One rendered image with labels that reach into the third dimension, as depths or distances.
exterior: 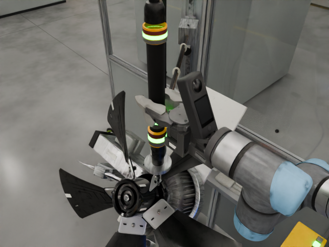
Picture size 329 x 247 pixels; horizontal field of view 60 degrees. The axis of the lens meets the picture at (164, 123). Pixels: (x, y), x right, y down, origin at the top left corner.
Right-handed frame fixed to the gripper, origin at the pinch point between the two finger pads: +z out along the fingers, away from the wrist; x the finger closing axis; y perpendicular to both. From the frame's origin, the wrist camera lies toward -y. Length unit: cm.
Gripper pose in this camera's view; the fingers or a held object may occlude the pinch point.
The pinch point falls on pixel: (147, 92)
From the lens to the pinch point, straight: 61.7
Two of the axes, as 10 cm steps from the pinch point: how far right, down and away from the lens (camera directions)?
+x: 7.1, -4.6, 5.3
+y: 0.0, 7.5, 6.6
